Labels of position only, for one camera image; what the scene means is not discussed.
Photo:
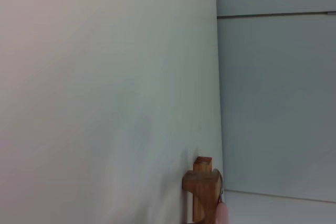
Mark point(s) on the plain brown wooden block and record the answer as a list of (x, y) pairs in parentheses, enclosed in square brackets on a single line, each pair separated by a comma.
[(203, 165)]

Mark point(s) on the notched brown wooden block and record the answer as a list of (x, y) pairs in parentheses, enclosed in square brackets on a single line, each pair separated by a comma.
[(203, 182)]

